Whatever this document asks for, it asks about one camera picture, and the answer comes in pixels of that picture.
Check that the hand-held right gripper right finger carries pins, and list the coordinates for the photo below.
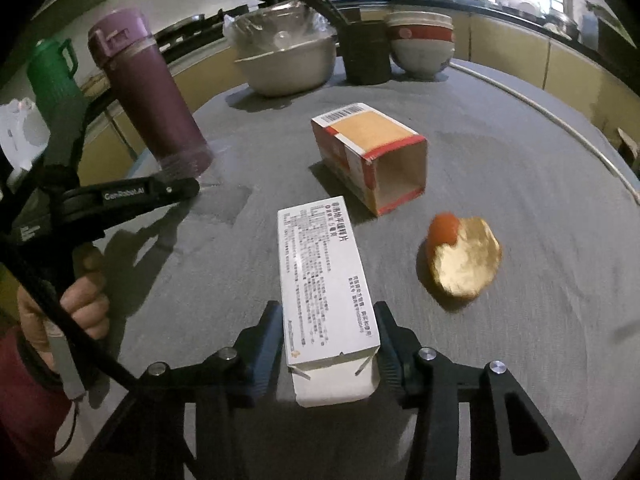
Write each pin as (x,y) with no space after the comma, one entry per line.
(390,350)

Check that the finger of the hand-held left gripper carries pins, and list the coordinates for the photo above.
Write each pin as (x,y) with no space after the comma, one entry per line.
(175,190)

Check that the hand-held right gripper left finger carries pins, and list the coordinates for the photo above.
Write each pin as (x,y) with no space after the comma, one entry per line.
(265,342)

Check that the orange peel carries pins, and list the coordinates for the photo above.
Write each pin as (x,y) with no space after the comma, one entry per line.
(462,262)

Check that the orange and white cardboard box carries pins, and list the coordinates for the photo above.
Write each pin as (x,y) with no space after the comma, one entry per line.
(370,160)

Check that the person's left forearm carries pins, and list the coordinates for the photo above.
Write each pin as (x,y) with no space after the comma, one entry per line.
(27,405)

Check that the person's left hand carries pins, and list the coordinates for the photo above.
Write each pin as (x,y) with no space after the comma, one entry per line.
(85,310)

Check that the purple thermos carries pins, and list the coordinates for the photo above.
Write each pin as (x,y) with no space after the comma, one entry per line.
(155,105)

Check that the white electric appliance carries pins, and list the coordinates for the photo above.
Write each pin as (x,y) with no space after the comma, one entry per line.
(20,135)

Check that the green thermos jug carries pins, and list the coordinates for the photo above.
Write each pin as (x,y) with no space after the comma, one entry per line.
(52,80)

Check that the metal basin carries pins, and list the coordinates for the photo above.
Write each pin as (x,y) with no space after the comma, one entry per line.
(290,72)

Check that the clear plastic cover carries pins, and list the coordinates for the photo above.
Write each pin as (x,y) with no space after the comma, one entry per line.
(280,27)

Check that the black chopstick holder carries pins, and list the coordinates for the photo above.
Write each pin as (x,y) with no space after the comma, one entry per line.
(366,52)

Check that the plain white bowl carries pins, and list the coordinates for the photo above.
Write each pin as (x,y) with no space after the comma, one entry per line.
(422,60)

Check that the thin white rod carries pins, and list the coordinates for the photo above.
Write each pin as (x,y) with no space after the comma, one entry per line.
(550,117)

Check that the yellow base cabinets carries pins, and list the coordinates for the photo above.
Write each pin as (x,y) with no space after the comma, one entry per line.
(520,55)

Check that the black kitchen countertop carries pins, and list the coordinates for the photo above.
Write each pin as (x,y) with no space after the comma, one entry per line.
(520,16)

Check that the grey lidded pot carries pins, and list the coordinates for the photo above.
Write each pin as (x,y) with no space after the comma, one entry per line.
(565,24)

